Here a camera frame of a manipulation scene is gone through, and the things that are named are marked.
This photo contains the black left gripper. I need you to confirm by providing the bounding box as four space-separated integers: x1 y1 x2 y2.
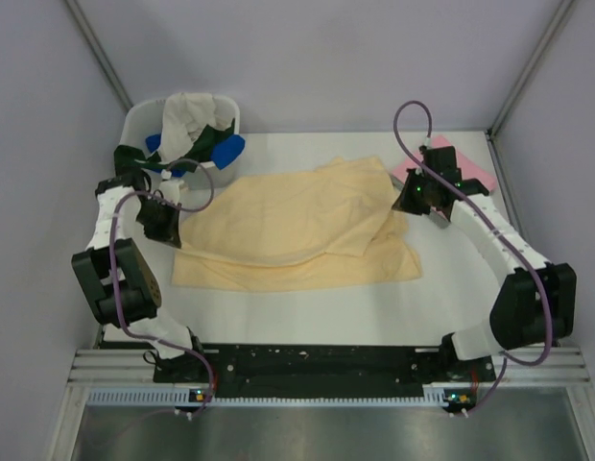
135 199 181 249

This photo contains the cream yellow t shirt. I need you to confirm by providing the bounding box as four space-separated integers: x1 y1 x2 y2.
172 157 422 293

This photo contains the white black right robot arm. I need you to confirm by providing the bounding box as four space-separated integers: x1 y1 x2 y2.
393 146 577 380

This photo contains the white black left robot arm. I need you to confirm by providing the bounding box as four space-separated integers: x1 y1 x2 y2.
71 171 208 381

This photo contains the dark green t shirt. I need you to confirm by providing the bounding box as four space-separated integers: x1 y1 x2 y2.
113 126 234 176

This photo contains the blue t shirt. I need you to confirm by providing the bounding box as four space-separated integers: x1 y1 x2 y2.
145 133 246 178

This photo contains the white laundry basket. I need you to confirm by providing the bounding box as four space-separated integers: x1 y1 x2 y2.
120 94 241 188

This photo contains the white crumpled t shirt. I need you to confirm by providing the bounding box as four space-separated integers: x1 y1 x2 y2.
157 92 233 162

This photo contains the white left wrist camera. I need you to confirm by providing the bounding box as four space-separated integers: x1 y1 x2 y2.
157 170 186 204

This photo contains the right aluminium table edge rail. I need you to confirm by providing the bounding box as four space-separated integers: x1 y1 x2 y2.
485 128 535 244

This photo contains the left aluminium corner post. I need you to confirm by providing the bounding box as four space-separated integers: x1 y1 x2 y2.
63 0 133 112

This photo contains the aluminium corner post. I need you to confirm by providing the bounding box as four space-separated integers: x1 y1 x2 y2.
487 0 580 138
63 0 133 112

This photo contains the white slotted cable duct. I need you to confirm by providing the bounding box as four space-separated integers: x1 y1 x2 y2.
86 387 472 410

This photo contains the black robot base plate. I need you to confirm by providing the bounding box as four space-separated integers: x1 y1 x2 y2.
143 343 495 398

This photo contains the right aluminium corner post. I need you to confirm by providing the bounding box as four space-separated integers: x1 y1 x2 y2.
487 0 580 138

